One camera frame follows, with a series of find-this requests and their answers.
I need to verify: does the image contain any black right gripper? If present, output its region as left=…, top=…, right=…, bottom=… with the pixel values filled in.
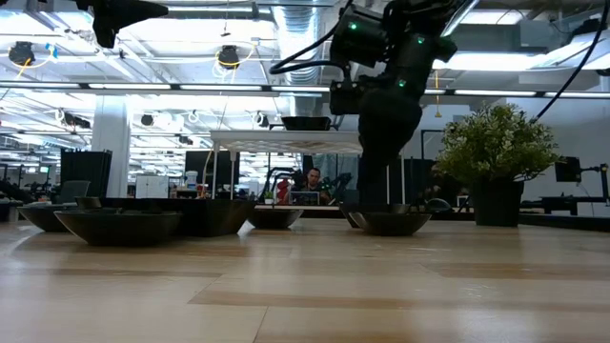
left=356, top=90, right=424, bottom=208

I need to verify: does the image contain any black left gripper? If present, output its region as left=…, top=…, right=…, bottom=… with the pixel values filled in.
left=75, top=0, right=171, bottom=50

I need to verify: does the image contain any black square deep mini bowl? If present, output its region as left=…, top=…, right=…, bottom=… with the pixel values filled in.
left=280, top=115, right=334, bottom=132
left=74, top=196, right=257, bottom=238

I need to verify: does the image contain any black monitor on arm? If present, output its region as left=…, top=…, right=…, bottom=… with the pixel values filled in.
left=554, top=155, right=610, bottom=204

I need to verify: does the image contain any black boat-shaped mini plate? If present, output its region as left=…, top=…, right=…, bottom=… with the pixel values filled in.
left=17, top=203, right=81, bottom=233
left=247, top=208, right=305, bottom=231
left=52, top=209, right=183, bottom=248
left=349, top=212, right=434, bottom=237

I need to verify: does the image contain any person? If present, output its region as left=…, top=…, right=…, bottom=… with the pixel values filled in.
left=302, top=166, right=333, bottom=205

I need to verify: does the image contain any grey laptop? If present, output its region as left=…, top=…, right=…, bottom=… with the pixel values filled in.
left=288, top=190, right=321, bottom=207

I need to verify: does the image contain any red machine part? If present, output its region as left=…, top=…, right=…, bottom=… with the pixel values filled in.
left=275, top=178, right=293, bottom=205

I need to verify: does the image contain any green potted plant black pot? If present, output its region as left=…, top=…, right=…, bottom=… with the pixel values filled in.
left=434, top=102, right=563, bottom=229

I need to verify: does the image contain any white pillar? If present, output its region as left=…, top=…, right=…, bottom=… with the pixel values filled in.
left=91, top=94, right=132, bottom=199

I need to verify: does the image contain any black room partition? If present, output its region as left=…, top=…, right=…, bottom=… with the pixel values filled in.
left=59, top=149, right=114, bottom=200

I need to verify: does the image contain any white cabinet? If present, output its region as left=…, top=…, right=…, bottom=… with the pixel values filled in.
left=134, top=174, right=171, bottom=199

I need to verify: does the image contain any black desk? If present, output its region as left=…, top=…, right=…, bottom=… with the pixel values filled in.
left=519, top=193, right=610, bottom=216

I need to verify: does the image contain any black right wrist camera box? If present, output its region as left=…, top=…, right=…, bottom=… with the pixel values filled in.
left=328, top=79, right=364, bottom=116

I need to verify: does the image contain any white wire shelf rack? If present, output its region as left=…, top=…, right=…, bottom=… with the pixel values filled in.
left=209, top=130, right=412, bottom=206

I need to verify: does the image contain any black ceiling camera yellow cable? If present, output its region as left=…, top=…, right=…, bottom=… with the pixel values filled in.
left=215, top=44, right=243, bottom=71
left=8, top=40, right=36, bottom=67

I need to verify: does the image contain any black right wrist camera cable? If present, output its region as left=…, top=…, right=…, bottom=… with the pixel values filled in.
left=269, top=0, right=356, bottom=76

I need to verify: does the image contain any silver ventilation duct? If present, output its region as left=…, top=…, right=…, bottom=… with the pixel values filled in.
left=271, top=0, right=330, bottom=126
left=440, top=0, right=480, bottom=38

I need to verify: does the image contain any black aluminium rig frame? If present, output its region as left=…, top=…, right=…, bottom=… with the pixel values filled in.
left=428, top=209, right=610, bottom=234

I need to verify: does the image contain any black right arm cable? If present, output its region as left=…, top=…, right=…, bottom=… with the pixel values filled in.
left=531, top=0, right=610, bottom=124

